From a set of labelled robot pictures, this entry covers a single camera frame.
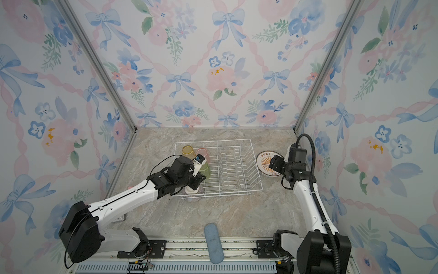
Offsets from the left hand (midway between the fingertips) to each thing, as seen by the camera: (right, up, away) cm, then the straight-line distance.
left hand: (203, 173), depth 81 cm
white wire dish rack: (+14, 0, +19) cm, 24 cm away
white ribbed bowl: (-7, -9, +3) cm, 12 cm away
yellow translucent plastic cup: (-10, +10, +13) cm, 19 cm away
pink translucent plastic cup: (-1, +9, +16) cm, 18 cm away
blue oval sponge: (+6, -29, -8) cm, 30 cm away
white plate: (+33, +5, +20) cm, 39 cm away
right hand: (+37, +6, +3) cm, 37 cm away
